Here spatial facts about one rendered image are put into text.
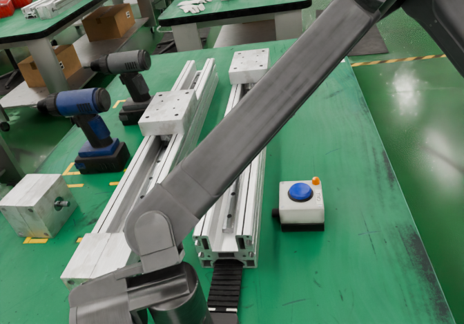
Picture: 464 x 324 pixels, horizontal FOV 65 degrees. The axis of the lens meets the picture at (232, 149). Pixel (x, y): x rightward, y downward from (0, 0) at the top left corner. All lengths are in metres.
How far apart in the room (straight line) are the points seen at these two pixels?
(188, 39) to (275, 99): 2.05
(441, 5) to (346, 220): 0.40
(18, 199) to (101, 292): 0.49
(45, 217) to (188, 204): 0.52
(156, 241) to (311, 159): 0.58
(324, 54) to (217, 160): 0.17
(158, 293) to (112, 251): 0.27
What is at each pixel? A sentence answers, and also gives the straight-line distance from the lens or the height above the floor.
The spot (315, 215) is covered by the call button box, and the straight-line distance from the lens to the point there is 0.68.
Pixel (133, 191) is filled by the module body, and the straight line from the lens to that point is 0.80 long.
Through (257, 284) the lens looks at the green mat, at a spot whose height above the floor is 0.78.
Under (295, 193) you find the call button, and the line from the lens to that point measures 0.68.
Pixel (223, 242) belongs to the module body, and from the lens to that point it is 0.66.
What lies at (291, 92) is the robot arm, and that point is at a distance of 0.41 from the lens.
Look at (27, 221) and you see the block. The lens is 0.88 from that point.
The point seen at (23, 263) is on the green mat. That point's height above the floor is 0.78.
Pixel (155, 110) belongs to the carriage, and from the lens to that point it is 0.94.
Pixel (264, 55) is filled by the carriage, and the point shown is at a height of 0.90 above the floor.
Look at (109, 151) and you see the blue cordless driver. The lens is 0.96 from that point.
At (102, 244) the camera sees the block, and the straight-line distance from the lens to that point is 0.66.
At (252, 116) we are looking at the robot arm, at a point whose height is 1.12.
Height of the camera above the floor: 1.31
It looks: 34 degrees down
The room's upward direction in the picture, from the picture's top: 11 degrees counter-clockwise
